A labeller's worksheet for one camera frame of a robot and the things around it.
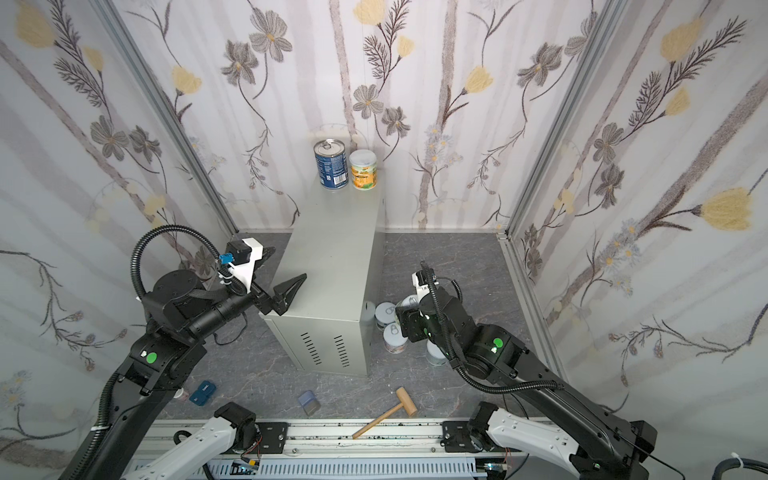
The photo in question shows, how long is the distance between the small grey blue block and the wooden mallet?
0.12 metres

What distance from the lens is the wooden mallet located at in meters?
0.78

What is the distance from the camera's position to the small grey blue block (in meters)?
0.79
